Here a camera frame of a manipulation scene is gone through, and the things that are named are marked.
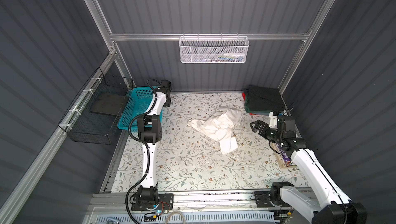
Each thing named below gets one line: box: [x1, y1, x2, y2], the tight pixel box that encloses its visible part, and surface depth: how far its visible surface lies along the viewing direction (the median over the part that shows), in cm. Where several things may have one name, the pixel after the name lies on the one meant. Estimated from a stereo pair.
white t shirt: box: [187, 108, 243, 154], surface depth 98 cm
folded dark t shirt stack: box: [241, 84, 286, 116], surface depth 110 cm
